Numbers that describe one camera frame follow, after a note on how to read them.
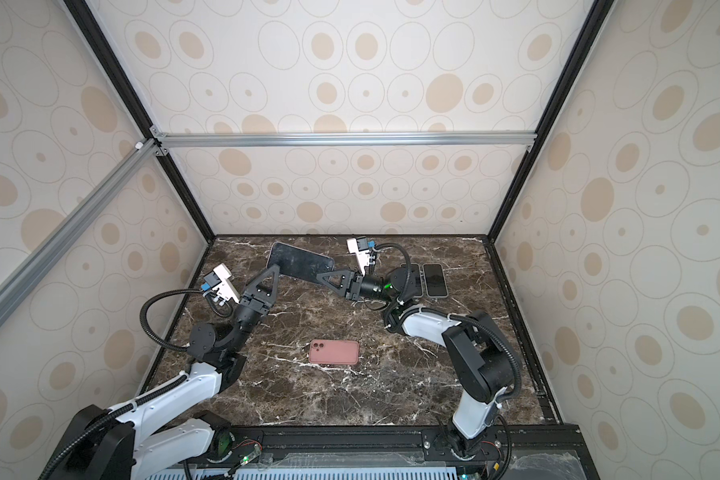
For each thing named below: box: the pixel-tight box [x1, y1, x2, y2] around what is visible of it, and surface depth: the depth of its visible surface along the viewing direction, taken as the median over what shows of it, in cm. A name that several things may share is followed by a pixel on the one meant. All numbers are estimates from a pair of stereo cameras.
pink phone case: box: [308, 339, 361, 365], surface depth 92 cm
